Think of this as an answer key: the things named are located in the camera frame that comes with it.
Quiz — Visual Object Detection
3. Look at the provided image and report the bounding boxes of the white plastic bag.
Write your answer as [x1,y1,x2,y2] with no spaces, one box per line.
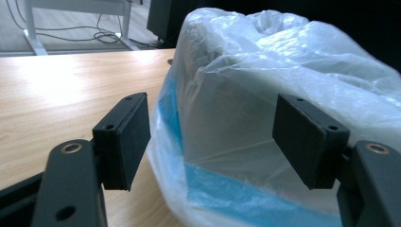
[146,7,401,227]

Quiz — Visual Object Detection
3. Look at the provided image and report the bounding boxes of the coiled black cables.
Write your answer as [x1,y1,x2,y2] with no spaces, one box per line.
[5,0,125,45]

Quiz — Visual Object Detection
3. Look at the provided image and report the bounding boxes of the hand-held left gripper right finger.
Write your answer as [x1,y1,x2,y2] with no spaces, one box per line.
[272,93,351,190]

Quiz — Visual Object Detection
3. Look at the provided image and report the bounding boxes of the white-framed desk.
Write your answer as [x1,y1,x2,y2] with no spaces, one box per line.
[22,0,140,57]

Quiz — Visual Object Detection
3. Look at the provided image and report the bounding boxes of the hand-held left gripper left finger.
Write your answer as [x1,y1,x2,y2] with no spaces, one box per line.
[92,92,151,192]

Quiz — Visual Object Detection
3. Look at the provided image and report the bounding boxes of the black computer tower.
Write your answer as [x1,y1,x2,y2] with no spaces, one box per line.
[146,0,202,43]

